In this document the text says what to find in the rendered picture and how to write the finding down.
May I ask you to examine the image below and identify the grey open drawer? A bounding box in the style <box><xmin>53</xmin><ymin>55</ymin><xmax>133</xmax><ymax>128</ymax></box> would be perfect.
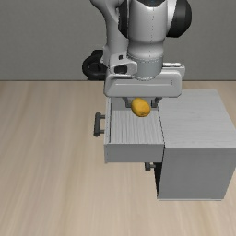
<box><xmin>93</xmin><ymin>97</ymin><xmax>166</xmax><ymax>164</ymax></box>

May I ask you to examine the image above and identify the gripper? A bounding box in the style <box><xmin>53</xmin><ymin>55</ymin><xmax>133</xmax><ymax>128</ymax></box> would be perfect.
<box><xmin>103</xmin><ymin>62</ymin><xmax>186</xmax><ymax>109</ymax></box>

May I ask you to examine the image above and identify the grey cabinet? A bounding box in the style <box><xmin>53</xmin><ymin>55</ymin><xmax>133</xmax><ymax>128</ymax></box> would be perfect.
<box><xmin>145</xmin><ymin>88</ymin><xmax>236</xmax><ymax>202</ymax></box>

